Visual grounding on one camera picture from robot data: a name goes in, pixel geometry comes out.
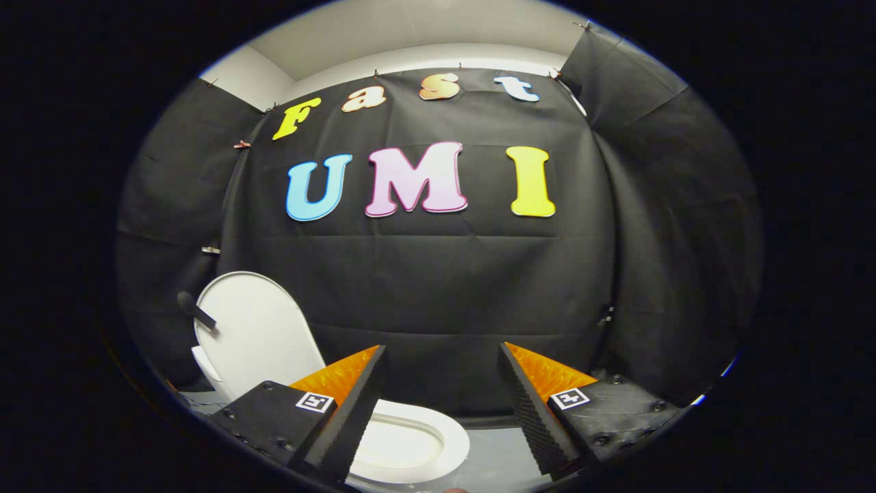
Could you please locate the black backdrop cloth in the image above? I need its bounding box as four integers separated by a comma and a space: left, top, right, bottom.
115, 24, 764, 420

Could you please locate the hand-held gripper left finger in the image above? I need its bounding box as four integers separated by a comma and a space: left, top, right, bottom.
209, 345, 388, 484

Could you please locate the white toilet lid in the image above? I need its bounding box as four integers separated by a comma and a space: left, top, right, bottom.
177, 271, 326, 403

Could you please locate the white toilet with tank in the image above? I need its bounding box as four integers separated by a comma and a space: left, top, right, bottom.
190, 346, 472, 488

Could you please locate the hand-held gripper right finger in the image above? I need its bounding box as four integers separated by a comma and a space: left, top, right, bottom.
498, 342, 682, 479

